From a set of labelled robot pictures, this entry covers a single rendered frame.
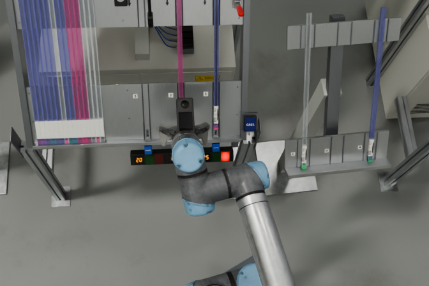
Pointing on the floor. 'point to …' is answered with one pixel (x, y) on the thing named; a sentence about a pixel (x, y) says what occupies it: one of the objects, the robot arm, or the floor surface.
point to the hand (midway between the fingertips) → (182, 123)
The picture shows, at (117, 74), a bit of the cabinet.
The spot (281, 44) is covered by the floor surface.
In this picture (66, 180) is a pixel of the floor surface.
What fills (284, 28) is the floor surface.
